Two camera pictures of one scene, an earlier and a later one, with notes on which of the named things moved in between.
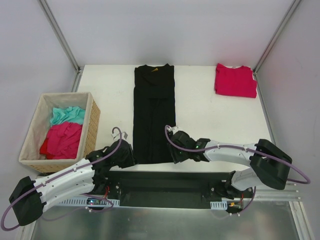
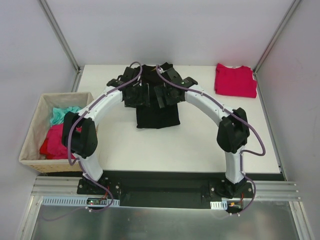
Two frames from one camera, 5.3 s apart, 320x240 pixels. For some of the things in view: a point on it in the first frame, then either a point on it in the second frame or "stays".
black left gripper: x=128 y=153 → x=139 y=97
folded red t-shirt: x=237 y=81 stays
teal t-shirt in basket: x=73 y=114 stays
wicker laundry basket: x=30 y=154 stays
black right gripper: x=175 y=146 → x=163 y=97
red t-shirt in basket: x=62 y=141 stays
